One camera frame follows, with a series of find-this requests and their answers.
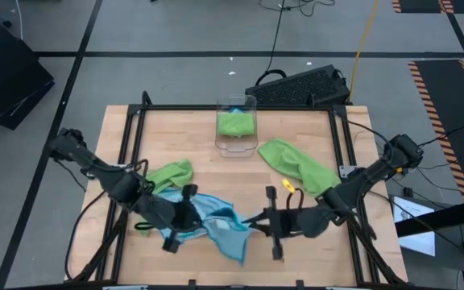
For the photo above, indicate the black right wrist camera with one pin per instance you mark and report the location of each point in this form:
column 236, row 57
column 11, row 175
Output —
column 285, row 222

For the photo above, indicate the black neighbouring rig frame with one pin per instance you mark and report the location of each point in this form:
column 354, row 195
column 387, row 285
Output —
column 441, row 217

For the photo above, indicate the green microfiber towel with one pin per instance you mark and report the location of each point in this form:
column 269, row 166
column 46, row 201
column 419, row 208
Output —
column 171, row 175
column 296, row 165
column 236, row 125

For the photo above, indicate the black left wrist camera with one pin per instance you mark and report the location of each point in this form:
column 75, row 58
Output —
column 187, row 217

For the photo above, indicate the white-screen monitor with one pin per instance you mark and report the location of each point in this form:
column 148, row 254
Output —
column 415, row 241

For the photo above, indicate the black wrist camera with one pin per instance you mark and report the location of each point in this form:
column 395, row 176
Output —
column 285, row 222
column 187, row 217

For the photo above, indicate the hazard-striped black floor mat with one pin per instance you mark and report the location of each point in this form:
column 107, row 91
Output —
column 417, row 5
column 445, row 100

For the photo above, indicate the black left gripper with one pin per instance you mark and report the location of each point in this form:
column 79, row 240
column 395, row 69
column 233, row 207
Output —
column 163, row 215

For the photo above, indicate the black perforated computer case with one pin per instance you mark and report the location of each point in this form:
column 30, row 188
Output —
column 296, row 86

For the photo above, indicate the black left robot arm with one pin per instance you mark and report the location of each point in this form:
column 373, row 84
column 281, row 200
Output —
column 111, row 181

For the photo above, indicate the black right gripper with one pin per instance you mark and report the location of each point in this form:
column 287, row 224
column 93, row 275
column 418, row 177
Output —
column 312, row 221

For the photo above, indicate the large black floor case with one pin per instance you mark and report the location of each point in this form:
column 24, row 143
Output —
column 6, row 80

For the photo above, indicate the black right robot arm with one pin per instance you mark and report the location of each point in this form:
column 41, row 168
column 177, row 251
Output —
column 369, row 177

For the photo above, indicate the clear plastic bin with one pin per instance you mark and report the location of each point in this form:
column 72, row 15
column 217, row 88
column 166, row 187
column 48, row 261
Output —
column 236, row 147

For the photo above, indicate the yellow PCB-7 label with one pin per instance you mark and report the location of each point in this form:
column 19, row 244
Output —
column 288, row 185

